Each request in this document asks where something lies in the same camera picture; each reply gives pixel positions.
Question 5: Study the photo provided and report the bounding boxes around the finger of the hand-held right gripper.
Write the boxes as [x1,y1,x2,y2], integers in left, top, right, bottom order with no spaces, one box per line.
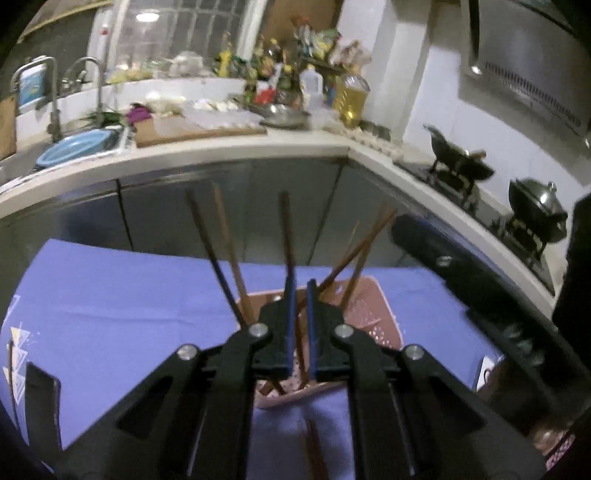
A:
[390,214,570,371]

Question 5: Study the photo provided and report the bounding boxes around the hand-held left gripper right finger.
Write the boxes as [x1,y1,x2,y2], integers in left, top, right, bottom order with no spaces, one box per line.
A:
[307,279,546,480]

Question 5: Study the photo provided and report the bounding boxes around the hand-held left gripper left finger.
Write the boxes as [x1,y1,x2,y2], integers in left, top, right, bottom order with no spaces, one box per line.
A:
[55,275,298,480]

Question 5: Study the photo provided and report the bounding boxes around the pink plastic utensil basket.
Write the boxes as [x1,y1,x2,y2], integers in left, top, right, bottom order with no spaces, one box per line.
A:
[237,275,406,410]

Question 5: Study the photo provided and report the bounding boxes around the brown wooden chopstick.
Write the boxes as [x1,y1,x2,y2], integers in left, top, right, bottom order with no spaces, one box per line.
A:
[280,191,311,391]
[302,418,329,480]
[341,240,374,309]
[318,208,399,289]
[211,183,256,321]

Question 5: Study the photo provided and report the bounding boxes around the black gas stove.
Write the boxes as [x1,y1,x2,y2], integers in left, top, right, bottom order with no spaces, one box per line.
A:
[396,158,556,297]

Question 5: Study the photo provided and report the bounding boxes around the stainless steel lidded pot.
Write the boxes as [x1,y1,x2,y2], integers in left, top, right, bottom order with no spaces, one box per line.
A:
[508,178,570,244]

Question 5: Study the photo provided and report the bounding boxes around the dark wooden chopstick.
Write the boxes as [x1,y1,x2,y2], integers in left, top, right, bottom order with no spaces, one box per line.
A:
[185,189,246,329]

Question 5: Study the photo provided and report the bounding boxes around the black wok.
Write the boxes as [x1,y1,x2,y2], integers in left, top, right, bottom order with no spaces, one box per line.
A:
[422,123,496,182]

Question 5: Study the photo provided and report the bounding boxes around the row of eggs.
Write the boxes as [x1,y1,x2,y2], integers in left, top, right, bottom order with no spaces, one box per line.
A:
[341,124,403,161]

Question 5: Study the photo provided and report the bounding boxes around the steel kitchen cabinet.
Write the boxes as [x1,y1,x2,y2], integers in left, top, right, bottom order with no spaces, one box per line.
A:
[0,156,555,315]

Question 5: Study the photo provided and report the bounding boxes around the purple table cloth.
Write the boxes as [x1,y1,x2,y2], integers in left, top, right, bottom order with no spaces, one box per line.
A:
[0,237,506,480]

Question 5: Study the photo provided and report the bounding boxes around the yellow cooking oil bottle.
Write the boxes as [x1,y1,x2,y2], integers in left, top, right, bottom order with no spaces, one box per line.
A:
[334,74,371,129]

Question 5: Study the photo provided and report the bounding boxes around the stainless steel bowl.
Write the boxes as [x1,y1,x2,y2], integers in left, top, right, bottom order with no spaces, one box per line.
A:
[260,103,312,129]

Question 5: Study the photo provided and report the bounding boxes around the large wooden cutting board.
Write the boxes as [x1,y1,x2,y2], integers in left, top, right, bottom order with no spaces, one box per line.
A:
[135,114,269,149]

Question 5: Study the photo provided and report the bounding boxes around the clear plastic containers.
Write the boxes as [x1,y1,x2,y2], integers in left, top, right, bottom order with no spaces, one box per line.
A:
[184,107,262,133]

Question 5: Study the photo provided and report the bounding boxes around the steel range hood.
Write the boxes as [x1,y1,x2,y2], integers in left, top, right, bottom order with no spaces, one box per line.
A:
[461,0,591,149]

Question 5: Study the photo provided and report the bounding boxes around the white plastic jug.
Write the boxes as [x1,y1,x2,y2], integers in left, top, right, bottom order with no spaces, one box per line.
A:
[298,65,324,112]

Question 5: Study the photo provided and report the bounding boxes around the cluster of condiment bottles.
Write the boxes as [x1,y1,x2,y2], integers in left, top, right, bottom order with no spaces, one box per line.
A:
[213,31,306,108]

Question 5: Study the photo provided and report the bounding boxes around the purple vegetable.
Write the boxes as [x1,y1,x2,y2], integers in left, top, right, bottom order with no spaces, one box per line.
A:
[126,104,152,127]

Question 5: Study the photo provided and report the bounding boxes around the pile of food packets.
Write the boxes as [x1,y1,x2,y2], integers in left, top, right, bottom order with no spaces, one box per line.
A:
[295,16,373,72]

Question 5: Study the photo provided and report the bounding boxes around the green onions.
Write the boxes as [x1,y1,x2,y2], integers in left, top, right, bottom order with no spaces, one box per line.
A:
[84,110,124,128]

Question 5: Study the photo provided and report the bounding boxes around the blue plastic basin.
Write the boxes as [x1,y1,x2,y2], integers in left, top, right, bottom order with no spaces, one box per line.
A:
[35,128,119,168]

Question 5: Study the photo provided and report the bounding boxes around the curved steel faucet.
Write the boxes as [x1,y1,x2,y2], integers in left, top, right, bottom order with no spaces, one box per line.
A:
[64,56,106,126]

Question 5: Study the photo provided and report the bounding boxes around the barred kitchen window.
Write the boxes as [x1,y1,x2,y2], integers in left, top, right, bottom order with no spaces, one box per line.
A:
[113,0,262,70]

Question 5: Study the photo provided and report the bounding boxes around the tall steel faucet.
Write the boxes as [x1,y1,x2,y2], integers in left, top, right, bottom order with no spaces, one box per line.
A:
[10,55,63,143]

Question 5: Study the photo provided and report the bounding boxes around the small upright wooden board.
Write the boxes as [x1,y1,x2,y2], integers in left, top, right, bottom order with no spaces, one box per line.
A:
[0,96,18,161]

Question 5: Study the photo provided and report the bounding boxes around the blue picture board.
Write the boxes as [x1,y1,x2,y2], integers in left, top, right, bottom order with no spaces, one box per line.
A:
[17,64,48,113]

